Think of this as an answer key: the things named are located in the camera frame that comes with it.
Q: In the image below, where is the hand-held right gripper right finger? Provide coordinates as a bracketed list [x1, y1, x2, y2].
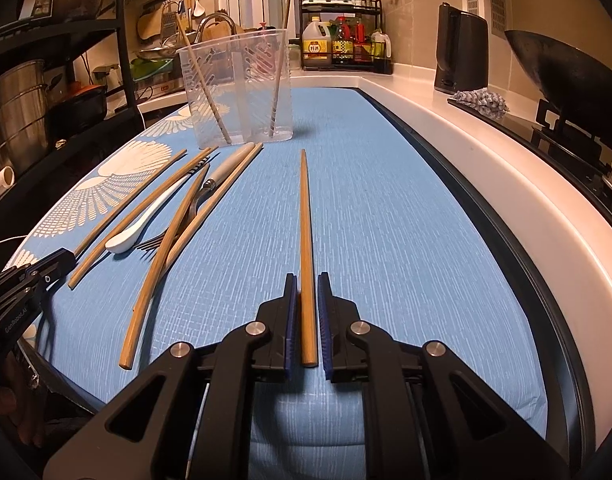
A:
[317, 272, 572, 480]

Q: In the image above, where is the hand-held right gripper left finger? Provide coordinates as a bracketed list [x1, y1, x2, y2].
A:
[43, 272, 299, 480]

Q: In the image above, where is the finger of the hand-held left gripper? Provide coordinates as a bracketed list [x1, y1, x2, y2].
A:
[16, 247, 78, 287]

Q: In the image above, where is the wooden chopstick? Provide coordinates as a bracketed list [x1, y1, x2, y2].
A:
[118, 162, 211, 372]
[299, 149, 319, 367]
[158, 142, 265, 273]
[175, 14, 233, 145]
[268, 0, 293, 137]
[67, 146, 219, 290]
[73, 148, 188, 258]

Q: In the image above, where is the white ceramic spoon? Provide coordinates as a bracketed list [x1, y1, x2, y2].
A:
[104, 162, 209, 255]

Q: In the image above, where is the white handled metal fork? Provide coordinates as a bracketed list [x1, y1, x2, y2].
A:
[134, 141, 257, 253]

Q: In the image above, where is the clear plastic utensil holder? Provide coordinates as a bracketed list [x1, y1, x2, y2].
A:
[176, 28, 294, 147]

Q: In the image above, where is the person's left hand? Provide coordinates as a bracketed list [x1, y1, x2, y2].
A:
[0, 382, 49, 448]

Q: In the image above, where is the blue patterned cloth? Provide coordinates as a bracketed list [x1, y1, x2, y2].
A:
[6, 87, 549, 480]

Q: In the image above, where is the black pot with orange rim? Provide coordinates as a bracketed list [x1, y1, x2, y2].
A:
[46, 82, 109, 136]

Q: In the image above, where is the stainless steel pot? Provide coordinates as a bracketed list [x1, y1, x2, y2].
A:
[0, 60, 49, 181]

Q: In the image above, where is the green plastic basin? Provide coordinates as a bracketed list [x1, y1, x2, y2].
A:
[130, 57, 174, 81]

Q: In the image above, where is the black shelving rack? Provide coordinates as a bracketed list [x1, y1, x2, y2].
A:
[0, 0, 141, 196]

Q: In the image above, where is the metal colander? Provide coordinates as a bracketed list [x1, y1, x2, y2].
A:
[138, 45, 179, 60]

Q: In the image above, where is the dark bowl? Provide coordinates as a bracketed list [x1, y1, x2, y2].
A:
[50, 0, 106, 21]

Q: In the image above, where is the metal grater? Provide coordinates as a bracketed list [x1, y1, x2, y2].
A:
[161, 0, 181, 41]

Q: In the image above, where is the blue white dishcloth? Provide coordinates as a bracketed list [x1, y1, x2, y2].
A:
[448, 87, 511, 120]

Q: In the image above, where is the large soy sauce jug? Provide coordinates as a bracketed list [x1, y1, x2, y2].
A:
[302, 16, 334, 71]

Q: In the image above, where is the yellow label sauce bottle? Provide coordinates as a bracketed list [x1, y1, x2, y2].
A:
[333, 16, 357, 66]

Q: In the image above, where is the clear oil cruet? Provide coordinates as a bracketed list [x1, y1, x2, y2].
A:
[371, 29, 391, 61]

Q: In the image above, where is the red label sauce bottle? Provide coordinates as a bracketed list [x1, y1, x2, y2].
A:
[353, 17, 374, 63]

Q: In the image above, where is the wooden cutting board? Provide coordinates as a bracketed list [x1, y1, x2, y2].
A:
[201, 17, 244, 41]

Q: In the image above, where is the chrome kitchen faucet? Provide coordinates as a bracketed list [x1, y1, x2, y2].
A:
[196, 12, 239, 43]

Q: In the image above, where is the black electric kettle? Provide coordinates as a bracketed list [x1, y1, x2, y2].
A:
[433, 2, 489, 95]

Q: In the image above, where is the black gas stove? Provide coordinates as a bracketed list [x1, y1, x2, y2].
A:
[446, 97, 612, 241]

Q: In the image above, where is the black spice rack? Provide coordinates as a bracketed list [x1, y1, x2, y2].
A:
[300, 0, 393, 75]

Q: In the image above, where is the black wok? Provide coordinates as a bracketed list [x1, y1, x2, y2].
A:
[503, 30, 612, 121]

